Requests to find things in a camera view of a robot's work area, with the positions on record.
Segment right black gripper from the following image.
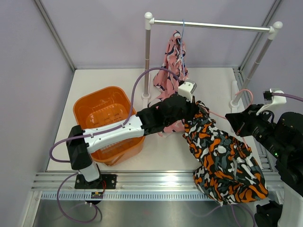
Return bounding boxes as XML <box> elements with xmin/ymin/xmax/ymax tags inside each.
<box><xmin>226</xmin><ymin>103</ymin><xmax>289</xmax><ymax>159</ymax></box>

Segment pink wire hanger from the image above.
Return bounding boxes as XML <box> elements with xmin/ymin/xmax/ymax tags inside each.
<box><xmin>199</xmin><ymin>89</ymin><xmax>255</xmax><ymax>148</ymax></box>

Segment orange camouflage shorts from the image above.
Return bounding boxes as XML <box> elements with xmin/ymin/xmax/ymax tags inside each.
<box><xmin>183</xmin><ymin>101</ymin><xmax>269</xmax><ymax>206</ymax></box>

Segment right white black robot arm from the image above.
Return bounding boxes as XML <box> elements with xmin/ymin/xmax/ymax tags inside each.
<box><xmin>225</xmin><ymin>105</ymin><xmax>303</xmax><ymax>227</ymax></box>

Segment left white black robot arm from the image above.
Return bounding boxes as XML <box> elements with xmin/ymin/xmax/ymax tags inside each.
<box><xmin>66</xmin><ymin>94</ymin><xmax>199</xmax><ymax>189</ymax></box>

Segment orange plastic basket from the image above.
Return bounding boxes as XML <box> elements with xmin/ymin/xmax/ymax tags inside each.
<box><xmin>73</xmin><ymin>86</ymin><xmax>145</xmax><ymax>166</ymax></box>

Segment metal clothes rack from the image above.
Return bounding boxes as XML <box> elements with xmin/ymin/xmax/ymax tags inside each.
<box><xmin>144</xmin><ymin>12</ymin><xmax>283</xmax><ymax>113</ymax></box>

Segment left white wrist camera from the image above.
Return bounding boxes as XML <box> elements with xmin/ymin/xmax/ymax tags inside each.
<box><xmin>178</xmin><ymin>79</ymin><xmax>197</xmax><ymax>102</ymax></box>

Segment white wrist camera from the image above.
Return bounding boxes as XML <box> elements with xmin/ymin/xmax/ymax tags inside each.
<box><xmin>256</xmin><ymin>88</ymin><xmax>286</xmax><ymax>116</ymax></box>
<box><xmin>178</xmin><ymin>79</ymin><xmax>197</xmax><ymax>102</ymax></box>

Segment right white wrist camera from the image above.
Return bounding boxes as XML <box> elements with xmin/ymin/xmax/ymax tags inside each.
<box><xmin>256</xmin><ymin>88</ymin><xmax>286</xmax><ymax>116</ymax></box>

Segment blue wire hanger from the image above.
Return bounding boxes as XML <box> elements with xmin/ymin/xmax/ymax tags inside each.
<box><xmin>179</xmin><ymin>19</ymin><xmax>187</xmax><ymax>77</ymax></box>

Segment aluminium rail frame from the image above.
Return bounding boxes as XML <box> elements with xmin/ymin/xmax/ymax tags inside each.
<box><xmin>21</xmin><ymin>68</ymin><xmax>283</xmax><ymax>227</ymax></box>

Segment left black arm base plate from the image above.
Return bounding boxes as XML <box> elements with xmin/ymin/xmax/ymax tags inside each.
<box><xmin>74</xmin><ymin>174</ymin><xmax>117</xmax><ymax>190</ymax></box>

